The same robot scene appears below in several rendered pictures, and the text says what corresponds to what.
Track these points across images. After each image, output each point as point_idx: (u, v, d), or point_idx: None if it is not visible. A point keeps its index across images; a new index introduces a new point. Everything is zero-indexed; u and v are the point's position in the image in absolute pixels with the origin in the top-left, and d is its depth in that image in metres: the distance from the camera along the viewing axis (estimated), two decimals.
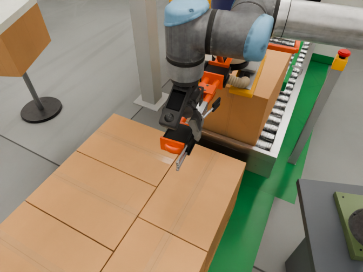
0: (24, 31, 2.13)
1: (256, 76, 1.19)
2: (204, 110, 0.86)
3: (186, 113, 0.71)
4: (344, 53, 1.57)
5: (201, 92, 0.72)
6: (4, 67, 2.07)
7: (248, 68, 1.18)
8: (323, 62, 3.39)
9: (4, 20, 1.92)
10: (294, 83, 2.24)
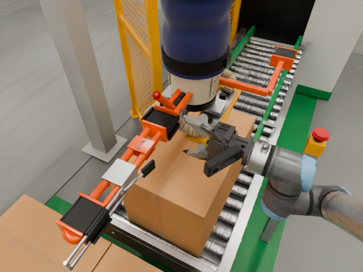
0: None
1: (222, 119, 1.00)
2: (129, 177, 0.68)
3: (212, 154, 0.77)
4: (321, 136, 1.10)
5: None
6: None
7: (213, 109, 0.99)
8: (311, 95, 2.92)
9: None
10: None
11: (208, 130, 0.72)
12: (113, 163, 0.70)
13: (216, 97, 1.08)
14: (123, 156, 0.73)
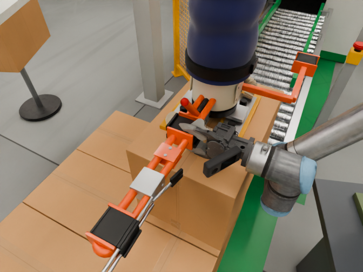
0: (21, 25, 2.05)
1: (244, 126, 0.98)
2: (158, 187, 0.66)
3: (212, 154, 0.77)
4: (361, 45, 1.48)
5: None
6: (1, 62, 1.98)
7: (234, 116, 0.97)
8: (330, 59, 3.30)
9: (1, 13, 1.83)
10: (303, 80, 2.15)
11: (203, 131, 0.73)
12: (141, 172, 0.68)
13: (237, 103, 1.06)
14: (150, 164, 0.70)
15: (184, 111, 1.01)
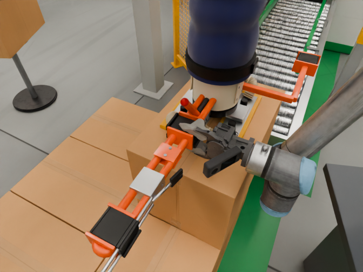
0: (13, 8, 1.95)
1: (244, 126, 0.98)
2: (158, 187, 0.66)
3: (212, 154, 0.77)
4: None
5: None
6: None
7: (235, 115, 0.97)
8: (335, 50, 3.20)
9: None
10: None
11: (203, 131, 0.73)
12: (141, 172, 0.68)
13: (237, 103, 1.06)
14: (149, 164, 0.70)
15: (185, 111, 1.01)
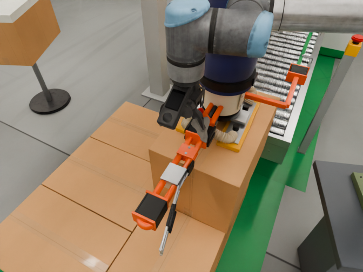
0: (34, 20, 2.14)
1: (247, 128, 1.17)
2: (182, 178, 0.85)
3: (186, 113, 0.71)
4: (358, 38, 1.57)
5: (202, 92, 0.71)
6: (16, 55, 2.08)
7: (238, 119, 1.16)
8: (330, 55, 3.39)
9: (17, 8, 1.92)
10: None
11: (160, 108, 0.75)
12: (168, 167, 0.87)
13: None
14: (174, 160, 0.89)
15: None
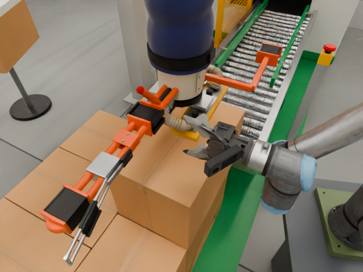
0: (9, 27, 2.11)
1: (208, 114, 1.02)
2: (113, 169, 0.70)
3: (212, 153, 0.77)
4: (330, 47, 1.54)
5: None
6: None
7: (199, 104, 1.01)
8: (316, 60, 3.36)
9: None
10: None
11: (208, 130, 0.72)
12: (98, 156, 0.72)
13: (203, 93, 1.10)
14: (108, 149, 0.74)
15: None
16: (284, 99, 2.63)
